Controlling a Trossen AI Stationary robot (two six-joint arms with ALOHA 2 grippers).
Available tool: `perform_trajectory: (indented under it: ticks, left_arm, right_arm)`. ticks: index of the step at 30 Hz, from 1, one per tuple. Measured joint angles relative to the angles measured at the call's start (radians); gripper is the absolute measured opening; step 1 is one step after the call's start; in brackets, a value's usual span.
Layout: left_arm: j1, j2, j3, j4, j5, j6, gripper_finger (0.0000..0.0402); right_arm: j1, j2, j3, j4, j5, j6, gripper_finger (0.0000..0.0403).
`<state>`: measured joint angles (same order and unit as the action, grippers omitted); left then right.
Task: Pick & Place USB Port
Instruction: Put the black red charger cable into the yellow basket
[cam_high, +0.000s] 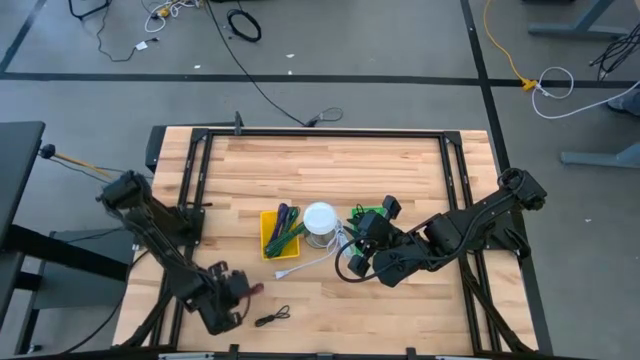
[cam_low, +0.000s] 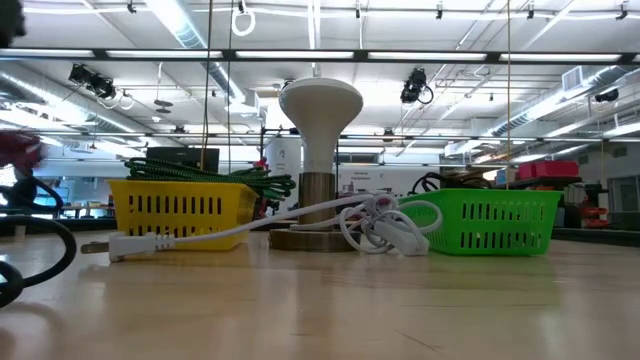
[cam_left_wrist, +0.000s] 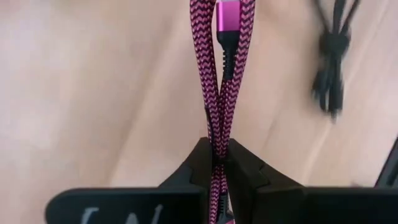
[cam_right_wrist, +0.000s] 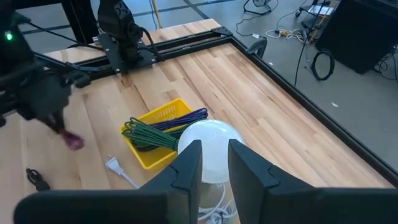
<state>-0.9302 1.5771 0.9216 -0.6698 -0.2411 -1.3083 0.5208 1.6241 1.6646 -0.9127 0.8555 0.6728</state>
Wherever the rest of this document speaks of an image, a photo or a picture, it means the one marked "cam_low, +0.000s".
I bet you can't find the silver ventilation duct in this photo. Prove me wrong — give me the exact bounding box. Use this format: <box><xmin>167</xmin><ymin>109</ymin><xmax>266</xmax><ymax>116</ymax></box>
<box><xmin>144</xmin><ymin>0</ymin><xmax>261</xmax><ymax>116</ymax></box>
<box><xmin>492</xmin><ymin>64</ymin><xmax>640</xmax><ymax>137</ymax></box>

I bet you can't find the black overhead frame beam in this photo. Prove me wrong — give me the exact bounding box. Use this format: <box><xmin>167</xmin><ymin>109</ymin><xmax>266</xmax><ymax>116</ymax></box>
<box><xmin>0</xmin><ymin>47</ymin><xmax>640</xmax><ymax>64</ymax></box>

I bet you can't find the black ceiling spotlight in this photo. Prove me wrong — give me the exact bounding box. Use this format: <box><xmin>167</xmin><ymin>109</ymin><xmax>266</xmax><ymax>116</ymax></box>
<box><xmin>399</xmin><ymin>68</ymin><xmax>435</xmax><ymax>106</ymax></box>
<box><xmin>68</xmin><ymin>63</ymin><xmax>117</xmax><ymax>100</ymax></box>

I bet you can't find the white lamp power cord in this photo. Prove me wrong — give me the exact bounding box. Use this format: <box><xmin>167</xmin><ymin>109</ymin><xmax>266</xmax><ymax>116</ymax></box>
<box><xmin>79</xmin><ymin>193</ymin><xmax>445</xmax><ymax>264</ymax></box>

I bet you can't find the black aluminium table frame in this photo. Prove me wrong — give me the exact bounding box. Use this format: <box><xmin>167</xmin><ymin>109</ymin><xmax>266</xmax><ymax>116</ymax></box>
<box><xmin>549</xmin><ymin>225</ymin><xmax>640</xmax><ymax>249</ymax></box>

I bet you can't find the black cable bundle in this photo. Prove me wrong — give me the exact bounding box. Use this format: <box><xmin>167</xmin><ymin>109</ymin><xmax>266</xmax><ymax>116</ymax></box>
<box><xmin>409</xmin><ymin>172</ymin><xmax>454</xmax><ymax>196</ymax></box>
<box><xmin>439</xmin><ymin>171</ymin><xmax>494</xmax><ymax>190</ymax></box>

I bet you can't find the green plastic basket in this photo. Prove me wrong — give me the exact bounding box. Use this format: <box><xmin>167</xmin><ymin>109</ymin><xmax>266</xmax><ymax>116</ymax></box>
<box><xmin>397</xmin><ymin>187</ymin><xmax>565</xmax><ymax>257</ymax></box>

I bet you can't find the red storage bin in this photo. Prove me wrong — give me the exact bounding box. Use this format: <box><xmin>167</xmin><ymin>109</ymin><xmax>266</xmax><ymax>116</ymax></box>
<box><xmin>517</xmin><ymin>159</ymin><xmax>580</xmax><ymax>181</ymax></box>

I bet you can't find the black monitor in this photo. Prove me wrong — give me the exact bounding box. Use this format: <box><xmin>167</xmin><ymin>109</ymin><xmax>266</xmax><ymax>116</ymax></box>
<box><xmin>145</xmin><ymin>146</ymin><xmax>221</xmax><ymax>174</ymax></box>

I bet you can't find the yellow plastic basket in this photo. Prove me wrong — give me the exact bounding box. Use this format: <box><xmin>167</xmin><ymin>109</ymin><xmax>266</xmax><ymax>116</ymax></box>
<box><xmin>107</xmin><ymin>178</ymin><xmax>260</xmax><ymax>252</ymax></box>

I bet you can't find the brown hanging cord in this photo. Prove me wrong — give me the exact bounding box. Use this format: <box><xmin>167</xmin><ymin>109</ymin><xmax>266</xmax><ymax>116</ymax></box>
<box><xmin>200</xmin><ymin>0</ymin><xmax>214</xmax><ymax>171</ymax></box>

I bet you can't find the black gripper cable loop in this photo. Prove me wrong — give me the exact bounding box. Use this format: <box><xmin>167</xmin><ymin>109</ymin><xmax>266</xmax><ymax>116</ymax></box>
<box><xmin>0</xmin><ymin>174</ymin><xmax>79</xmax><ymax>309</ymax></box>

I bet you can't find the green braided cable bundle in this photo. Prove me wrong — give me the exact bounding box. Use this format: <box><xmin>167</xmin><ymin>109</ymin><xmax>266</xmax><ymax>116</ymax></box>
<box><xmin>123</xmin><ymin>157</ymin><xmax>298</xmax><ymax>202</ymax></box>

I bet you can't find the yellow hanging cord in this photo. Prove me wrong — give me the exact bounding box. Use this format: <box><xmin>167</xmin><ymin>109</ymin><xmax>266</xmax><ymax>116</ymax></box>
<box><xmin>505</xmin><ymin>0</ymin><xmax>512</xmax><ymax>190</ymax></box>

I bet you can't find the white bulb table lamp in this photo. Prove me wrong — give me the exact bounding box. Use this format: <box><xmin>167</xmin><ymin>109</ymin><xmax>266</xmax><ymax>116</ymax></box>
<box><xmin>268</xmin><ymin>77</ymin><xmax>365</xmax><ymax>253</ymax></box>

